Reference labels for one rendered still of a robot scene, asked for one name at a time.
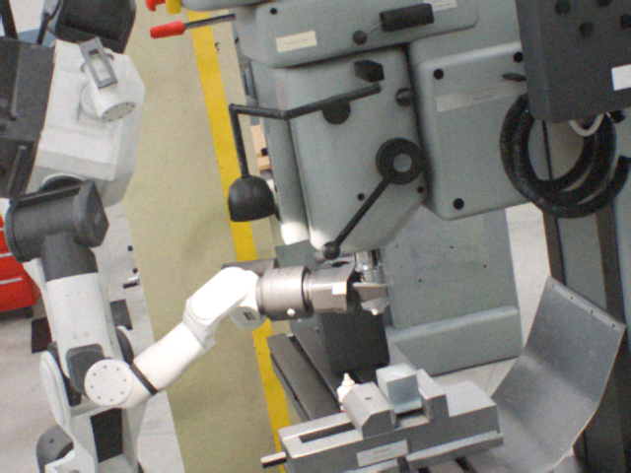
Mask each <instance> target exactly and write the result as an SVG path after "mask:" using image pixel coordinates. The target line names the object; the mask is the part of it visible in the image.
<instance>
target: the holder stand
mask: <svg viewBox="0 0 631 473"><path fill-rule="evenodd" d="M305 258H306V263H307V266H308V267H309V269H310V271H311V273H314V271H319V270H320V269H330V268H340V267H342V265H343V264H353V263H356V262H354V261H353V258H352V253H340V255H339V257H338V258H337V259H335V260H333V261H328V260H326V259H324V258H323V256H322V254H321V250H318V251H316V252H314V253H313V254H308V255H306V256H305ZM356 264H357V265H358V264H361V263H356ZM315 316H317V323H318V328H319V333H320V338H321V341H322V344H323V348H324V351H325V353H326V356H327V360H328V363H329V366H330V370H331V372H332V373H336V372H345V371H350V369H355V368H359V367H364V366H369V365H374V364H379V363H384V362H389V361H390V356H389V351H388V345H387V339H386V330H385V324H384V317H383V313H382V312H381V313H376V314H373V313H370V312H369V310H368V309H364V308H362V303H356V304H355V306H354V308H353V310H352V312H345V313H338V312H337V311H325V312H316V313H315Z"/></svg>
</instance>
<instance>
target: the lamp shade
mask: <svg viewBox="0 0 631 473"><path fill-rule="evenodd" d="M227 206H229V211H230V216H231V220H232V221H234V222H248V221H254V220H258V219H262V218H265V217H268V216H270V215H272V214H275V213H276V212H277V208H276V203H275V197H274V193H272V191H271V190H270V188H269V186H268V184H267V181H266V180H265V179H264V178H262V177H260V176H257V175H255V174H250V175H249V176H241V177H238V178H237V179H236V180H235V182H234V183H233V184H232V185H231V186H230V189H229V197H227Z"/></svg>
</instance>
